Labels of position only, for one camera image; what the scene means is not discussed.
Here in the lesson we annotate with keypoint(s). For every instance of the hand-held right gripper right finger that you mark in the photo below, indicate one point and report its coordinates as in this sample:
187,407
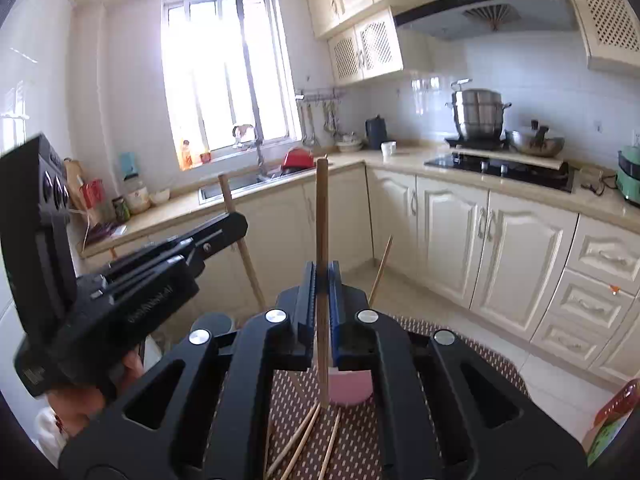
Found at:
337,300

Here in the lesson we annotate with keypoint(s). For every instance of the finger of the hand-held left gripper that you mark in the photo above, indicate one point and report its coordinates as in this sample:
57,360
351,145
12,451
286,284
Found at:
232,225

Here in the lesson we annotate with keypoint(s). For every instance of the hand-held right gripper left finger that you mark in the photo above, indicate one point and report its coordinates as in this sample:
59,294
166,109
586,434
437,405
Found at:
310,320

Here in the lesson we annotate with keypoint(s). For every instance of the light wooden chopstick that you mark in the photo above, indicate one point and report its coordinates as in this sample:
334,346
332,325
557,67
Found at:
322,210
302,452
295,440
382,265
330,445
225,192

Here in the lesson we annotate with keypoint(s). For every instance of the pink cup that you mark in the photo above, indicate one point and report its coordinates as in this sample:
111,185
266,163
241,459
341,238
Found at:
350,387

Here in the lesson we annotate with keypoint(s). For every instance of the person's left forearm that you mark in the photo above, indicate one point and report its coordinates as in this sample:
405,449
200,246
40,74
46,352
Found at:
75,410

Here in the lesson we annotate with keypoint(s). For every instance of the person's left hand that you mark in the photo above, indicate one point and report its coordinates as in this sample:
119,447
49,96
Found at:
131,366

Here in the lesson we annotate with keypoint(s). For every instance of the steel sink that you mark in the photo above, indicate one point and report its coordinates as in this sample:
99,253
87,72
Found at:
235,187

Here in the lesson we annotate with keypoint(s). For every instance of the purple pouch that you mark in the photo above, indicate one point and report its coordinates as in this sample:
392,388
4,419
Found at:
102,234

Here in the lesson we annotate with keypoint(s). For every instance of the small red jar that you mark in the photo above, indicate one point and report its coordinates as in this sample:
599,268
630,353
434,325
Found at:
205,158

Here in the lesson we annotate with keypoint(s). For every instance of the metal faucet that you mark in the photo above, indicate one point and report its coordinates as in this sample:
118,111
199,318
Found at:
260,157

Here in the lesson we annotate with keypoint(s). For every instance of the small white bowl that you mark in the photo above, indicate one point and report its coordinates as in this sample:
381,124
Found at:
160,197

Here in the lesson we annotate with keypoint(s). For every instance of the red packet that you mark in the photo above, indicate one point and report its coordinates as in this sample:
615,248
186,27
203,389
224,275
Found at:
92,195

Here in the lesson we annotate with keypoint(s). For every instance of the orange bottle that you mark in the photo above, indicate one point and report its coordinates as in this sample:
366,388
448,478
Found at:
186,157

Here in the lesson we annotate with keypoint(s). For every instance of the wooden cutting board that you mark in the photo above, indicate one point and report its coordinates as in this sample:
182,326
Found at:
74,180

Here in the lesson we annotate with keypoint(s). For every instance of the small dark jar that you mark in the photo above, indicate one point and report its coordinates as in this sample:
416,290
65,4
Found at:
121,210

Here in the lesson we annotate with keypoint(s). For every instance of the red pot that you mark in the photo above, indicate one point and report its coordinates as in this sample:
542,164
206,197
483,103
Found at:
296,160

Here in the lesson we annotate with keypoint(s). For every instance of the large plastic jar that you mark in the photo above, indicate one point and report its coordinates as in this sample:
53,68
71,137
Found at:
137,200

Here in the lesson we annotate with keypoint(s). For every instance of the hanging metal ladle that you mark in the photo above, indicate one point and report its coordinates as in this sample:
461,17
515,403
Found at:
308,137

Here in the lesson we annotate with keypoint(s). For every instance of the light blue box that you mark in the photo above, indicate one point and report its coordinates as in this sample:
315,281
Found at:
128,165

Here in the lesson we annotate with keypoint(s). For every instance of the round polka-dot table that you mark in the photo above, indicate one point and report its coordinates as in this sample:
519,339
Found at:
360,440

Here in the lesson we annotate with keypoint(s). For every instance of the stack of white bowls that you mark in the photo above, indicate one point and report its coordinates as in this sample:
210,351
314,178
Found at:
349,146

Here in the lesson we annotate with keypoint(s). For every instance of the hanging metal spatula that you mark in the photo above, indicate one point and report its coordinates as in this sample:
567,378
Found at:
330,122

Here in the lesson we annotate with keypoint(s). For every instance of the window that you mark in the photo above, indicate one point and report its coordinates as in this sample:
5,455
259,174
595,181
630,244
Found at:
225,75

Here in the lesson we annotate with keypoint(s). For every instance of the white mug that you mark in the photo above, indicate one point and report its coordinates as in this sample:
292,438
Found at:
388,151

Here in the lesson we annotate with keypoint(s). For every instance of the black electric kettle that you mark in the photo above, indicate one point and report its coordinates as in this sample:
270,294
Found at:
376,132

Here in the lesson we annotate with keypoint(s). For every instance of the cream lower kitchen cabinets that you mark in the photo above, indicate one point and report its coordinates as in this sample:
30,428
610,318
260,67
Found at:
525,260

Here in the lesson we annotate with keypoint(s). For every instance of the black gas stove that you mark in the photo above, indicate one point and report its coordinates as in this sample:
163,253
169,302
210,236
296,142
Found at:
500,167

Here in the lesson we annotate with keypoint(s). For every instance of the stainless steel steamer pot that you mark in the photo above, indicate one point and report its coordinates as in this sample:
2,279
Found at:
477,115

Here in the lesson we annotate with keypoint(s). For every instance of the steel wok with lid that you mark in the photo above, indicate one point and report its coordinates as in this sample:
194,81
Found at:
537,146

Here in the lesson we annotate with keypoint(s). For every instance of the colourful printed box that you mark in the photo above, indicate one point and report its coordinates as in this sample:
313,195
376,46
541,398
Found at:
612,425

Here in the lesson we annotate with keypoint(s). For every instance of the green electric cooker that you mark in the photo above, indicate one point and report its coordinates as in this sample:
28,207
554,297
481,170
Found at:
630,175

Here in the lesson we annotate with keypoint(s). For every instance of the black steel range hood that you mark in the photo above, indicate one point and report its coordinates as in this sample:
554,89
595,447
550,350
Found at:
525,15

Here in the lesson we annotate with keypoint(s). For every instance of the metal utensil rail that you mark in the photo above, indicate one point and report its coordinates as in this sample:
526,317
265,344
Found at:
320,94

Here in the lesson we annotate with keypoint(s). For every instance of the small cream lattice wall cabinet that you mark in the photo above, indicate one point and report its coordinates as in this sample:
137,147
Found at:
370,45

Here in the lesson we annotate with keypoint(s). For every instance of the large cream lattice wall cabinet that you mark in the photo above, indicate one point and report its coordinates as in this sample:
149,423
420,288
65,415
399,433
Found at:
605,15

